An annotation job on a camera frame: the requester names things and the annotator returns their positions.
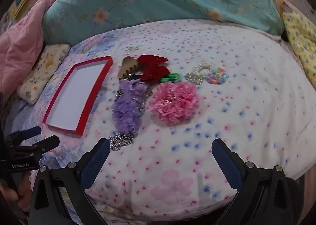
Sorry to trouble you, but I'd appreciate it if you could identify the silver chain necklace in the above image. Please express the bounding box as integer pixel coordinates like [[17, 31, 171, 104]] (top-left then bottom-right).
[[109, 87, 153, 151]]

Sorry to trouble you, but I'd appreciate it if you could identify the yellow floral pillow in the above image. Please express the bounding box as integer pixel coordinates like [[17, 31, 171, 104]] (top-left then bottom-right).
[[281, 12, 316, 82]]

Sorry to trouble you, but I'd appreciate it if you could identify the person's left hand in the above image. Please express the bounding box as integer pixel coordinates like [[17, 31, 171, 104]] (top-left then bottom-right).
[[0, 169, 32, 209]]

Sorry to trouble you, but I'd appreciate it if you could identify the red jewelry tray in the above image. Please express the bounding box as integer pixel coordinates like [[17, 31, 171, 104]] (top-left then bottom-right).
[[42, 55, 114, 139]]

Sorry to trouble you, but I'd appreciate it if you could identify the colourful bead bracelet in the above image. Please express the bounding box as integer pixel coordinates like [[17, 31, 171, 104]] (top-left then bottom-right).
[[206, 67, 229, 84]]

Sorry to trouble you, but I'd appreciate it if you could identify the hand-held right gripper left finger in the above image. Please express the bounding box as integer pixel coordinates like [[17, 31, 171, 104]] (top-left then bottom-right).
[[30, 138, 111, 225]]

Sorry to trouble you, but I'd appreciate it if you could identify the cartoon print pillow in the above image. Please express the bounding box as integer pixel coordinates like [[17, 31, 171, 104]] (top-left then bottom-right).
[[17, 44, 71, 105]]

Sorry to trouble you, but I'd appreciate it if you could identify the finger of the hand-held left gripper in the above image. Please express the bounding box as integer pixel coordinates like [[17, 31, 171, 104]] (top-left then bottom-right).
[[4, 126, 42, 145], [15, 136, 60, 157]]

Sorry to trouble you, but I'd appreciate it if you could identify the red velvet bow hair clip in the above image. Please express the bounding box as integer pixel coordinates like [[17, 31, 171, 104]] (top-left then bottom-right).
[[137, 54, 171, 83]]

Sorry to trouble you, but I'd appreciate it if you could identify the dark pearl-trimmed hair comb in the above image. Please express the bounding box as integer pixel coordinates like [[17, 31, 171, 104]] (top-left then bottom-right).
[[125, 73, 142, 82]]

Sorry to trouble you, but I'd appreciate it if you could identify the green braided scrunchie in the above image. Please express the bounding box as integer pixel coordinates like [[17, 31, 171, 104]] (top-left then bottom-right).
[[160, 72, 182, 84]]

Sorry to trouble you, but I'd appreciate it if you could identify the beige hair claw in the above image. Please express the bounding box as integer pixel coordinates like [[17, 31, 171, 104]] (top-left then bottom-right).
[[118, 56, 140, 81]]

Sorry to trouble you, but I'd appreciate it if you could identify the pink flower scrunchie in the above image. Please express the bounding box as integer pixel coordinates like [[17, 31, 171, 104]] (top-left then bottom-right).
[[149, 81, 200, 125]]

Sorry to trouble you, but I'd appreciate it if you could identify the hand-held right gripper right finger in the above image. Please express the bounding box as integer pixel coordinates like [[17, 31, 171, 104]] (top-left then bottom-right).
[[212, 138, 294, 225]]

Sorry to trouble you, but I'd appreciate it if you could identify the pink blanket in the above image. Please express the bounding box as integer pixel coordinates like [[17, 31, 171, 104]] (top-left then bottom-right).
[[0, 0, 60, 97]]

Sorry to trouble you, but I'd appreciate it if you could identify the pearl bracelet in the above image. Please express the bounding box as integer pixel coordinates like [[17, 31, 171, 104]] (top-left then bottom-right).
[[185, 62, 214, 86]]

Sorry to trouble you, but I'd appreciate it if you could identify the pastel floral bed sheet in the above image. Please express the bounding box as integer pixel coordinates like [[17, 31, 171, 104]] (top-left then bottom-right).
[[5, 35, 139, 216]]

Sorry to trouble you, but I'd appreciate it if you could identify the purple flower scrunchie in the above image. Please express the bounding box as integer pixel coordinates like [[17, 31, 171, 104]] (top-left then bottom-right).
[[112, 81, 153, 135]]

